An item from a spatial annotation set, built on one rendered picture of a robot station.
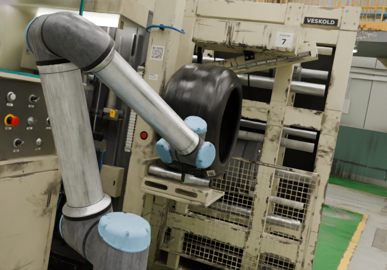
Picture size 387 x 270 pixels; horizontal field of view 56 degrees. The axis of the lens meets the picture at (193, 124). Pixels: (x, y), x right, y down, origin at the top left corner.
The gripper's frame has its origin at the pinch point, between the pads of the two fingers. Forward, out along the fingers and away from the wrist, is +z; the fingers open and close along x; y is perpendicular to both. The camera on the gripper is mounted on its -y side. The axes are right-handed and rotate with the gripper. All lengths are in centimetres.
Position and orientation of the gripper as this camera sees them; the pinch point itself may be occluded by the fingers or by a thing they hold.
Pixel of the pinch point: (182, 181)
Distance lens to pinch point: 166.9
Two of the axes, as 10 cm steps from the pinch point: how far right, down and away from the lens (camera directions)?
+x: 1.2, -6.7, 7.4
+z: -1.1, 7.3, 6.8
